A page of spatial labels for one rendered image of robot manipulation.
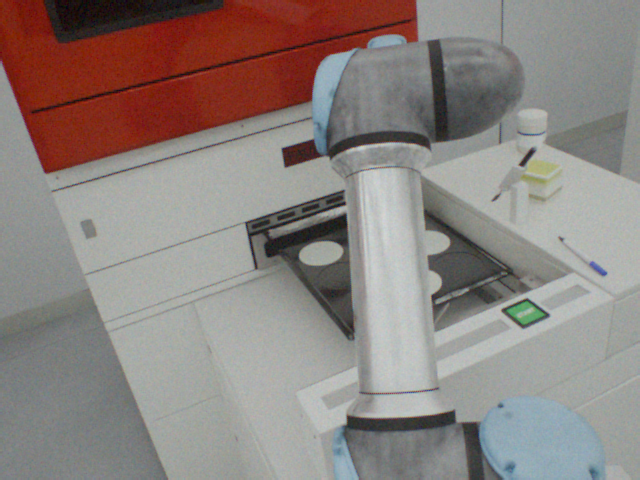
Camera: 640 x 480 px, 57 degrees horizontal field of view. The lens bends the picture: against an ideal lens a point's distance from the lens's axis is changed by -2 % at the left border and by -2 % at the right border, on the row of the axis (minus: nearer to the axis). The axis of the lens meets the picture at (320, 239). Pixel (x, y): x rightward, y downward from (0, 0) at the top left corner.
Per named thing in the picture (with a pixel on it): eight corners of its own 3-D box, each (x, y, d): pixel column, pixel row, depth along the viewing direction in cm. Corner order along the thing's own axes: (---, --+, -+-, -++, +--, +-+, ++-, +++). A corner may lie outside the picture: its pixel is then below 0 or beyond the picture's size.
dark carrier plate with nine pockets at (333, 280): (284, 251, 138) (284, 249, 138) (412, 207, 148) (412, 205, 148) (352, 333, 110) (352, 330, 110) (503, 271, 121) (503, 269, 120)
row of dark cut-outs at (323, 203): (248, 232, 137) (246, 222, 136) (412, 178, 150) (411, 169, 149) (249, 233, 137) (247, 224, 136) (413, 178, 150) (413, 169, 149)
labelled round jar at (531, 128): (510, 148, 154) (511, 113, 149) (531, 141, 156) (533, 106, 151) (529, 156, 148) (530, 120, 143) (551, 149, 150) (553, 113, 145)
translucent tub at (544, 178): (514, 197, 132) (515, 169, 128) (531, 184, 136) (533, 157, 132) (545, 206, 127) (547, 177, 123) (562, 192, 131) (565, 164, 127)
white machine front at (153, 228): (105, 326, 135) (42, 165, 114) (413, 217, 159) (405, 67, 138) (107, 333, 132) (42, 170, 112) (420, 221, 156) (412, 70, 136)
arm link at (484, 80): (551, 22, 59) (488, 37, 106) (441, 36, 61) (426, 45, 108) (555, 136, 62) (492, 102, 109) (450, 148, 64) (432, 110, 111)
